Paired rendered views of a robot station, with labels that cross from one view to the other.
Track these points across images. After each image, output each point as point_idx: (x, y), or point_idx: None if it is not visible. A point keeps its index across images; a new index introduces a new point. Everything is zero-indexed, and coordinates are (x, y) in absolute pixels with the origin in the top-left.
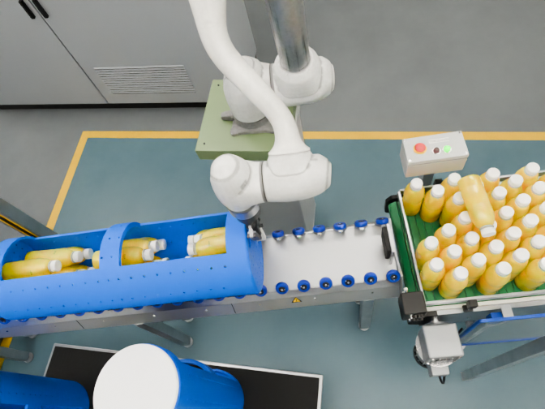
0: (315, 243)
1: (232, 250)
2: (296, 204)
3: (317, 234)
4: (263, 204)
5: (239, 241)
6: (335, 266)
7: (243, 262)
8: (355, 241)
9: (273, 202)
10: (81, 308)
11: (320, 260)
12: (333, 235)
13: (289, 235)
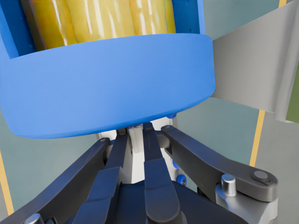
0: (161, 150)
1: (25, 84)
2: (213, 93)
3: (171, 158)
4: (216, 61)
5: (62, 113)
6: (134, 174)
7: (12, 123)
8: None
9: (217, 72)
10: None
11: (140, 158)
12: (171, 169)
13: (170, 120)
